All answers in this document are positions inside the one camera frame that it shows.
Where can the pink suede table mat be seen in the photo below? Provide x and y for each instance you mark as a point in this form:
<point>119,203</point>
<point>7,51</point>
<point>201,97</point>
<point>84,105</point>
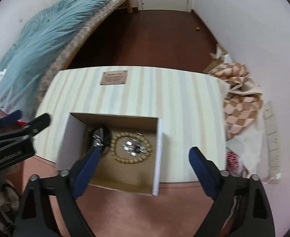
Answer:
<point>140,214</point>

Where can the torn cardboard pieces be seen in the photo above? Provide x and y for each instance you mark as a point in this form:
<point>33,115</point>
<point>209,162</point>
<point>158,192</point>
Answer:
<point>219,51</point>

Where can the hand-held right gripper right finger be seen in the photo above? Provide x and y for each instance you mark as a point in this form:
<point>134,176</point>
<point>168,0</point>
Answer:
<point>204,172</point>

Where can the white wall plate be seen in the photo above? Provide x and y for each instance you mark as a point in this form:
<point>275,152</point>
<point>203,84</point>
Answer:
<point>271,126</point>

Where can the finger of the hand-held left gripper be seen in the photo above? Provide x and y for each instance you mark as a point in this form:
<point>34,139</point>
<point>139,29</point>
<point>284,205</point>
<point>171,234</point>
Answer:
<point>40,122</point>
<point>10,118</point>

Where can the red patterned bag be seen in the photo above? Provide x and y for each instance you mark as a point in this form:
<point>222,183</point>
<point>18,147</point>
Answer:
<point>235,163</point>

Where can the checkered beige cloth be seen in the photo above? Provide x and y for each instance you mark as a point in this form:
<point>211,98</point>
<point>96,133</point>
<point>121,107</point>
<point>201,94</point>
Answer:
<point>239,103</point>

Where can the wooden bed leg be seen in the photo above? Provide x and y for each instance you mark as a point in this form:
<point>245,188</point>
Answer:
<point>130,7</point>

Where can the red bed sheet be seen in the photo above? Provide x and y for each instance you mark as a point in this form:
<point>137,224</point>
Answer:
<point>21,123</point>

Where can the striped table mat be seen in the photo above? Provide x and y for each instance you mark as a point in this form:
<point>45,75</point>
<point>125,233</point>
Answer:
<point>179,103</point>

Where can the brown label patch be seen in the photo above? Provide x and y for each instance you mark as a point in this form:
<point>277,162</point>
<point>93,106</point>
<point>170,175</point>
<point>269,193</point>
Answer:
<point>113,77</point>

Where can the black smart band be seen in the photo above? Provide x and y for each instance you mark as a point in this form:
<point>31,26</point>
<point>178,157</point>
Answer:
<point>105,135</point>

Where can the white wall switch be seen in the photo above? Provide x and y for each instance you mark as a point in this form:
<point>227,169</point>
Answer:
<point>268,109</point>

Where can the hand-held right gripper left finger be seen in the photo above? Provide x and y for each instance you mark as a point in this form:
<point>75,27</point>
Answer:
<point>87,170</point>

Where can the patterned mattress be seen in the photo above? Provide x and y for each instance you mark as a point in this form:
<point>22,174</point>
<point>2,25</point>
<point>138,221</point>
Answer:
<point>70,51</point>

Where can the white cardboard box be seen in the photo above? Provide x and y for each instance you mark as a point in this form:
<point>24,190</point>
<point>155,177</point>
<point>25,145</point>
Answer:
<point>125,172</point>

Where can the bed with blue duvet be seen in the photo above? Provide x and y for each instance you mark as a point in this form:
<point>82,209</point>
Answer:
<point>36,44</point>

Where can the white wall socket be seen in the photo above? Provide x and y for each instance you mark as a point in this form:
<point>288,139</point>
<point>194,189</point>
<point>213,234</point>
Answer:
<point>273,142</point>
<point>275,158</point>

